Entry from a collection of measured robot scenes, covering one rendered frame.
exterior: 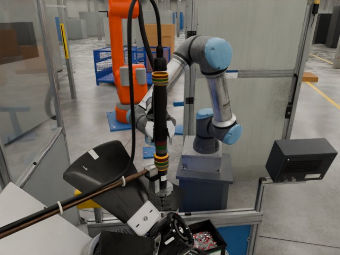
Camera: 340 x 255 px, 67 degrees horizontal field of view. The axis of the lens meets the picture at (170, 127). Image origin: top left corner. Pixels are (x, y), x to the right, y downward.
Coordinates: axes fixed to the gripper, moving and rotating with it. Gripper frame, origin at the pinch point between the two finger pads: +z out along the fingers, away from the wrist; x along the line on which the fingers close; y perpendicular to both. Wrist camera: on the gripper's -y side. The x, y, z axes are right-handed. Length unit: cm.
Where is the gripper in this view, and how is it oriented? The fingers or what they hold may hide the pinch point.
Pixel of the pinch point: (161, 133)
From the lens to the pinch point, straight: 69.7
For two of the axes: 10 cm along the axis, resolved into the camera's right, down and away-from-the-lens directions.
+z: 1.0, 3.9, -9.1
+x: -10.0, 0.4, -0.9
